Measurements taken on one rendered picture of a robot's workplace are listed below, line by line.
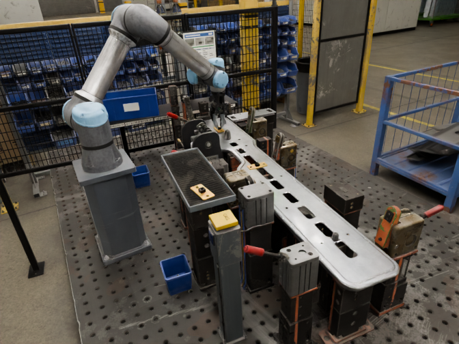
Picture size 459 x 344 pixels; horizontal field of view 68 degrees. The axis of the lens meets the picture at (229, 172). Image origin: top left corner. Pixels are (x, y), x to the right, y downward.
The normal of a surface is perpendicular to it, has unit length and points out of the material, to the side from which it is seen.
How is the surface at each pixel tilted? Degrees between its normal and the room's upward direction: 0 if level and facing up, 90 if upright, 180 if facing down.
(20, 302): 0
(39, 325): 0
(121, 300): 0
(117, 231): 90
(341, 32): 92
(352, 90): 91
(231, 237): 90
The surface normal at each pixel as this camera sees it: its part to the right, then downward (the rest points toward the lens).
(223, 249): 0.37, 0.43
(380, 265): -0.05, -0.88
